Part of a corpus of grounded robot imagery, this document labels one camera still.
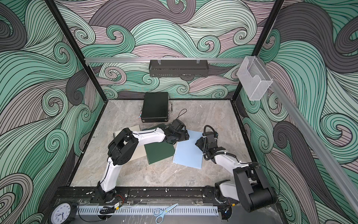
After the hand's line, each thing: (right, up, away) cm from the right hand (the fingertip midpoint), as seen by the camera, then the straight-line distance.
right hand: (197, 143), depth 91 cm
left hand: (-7, +4, +2) cm, 8 cm away
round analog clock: (-70, -28, -25) cm, 80 cm away
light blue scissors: (-22, -30, -23) cm, 44 cm away
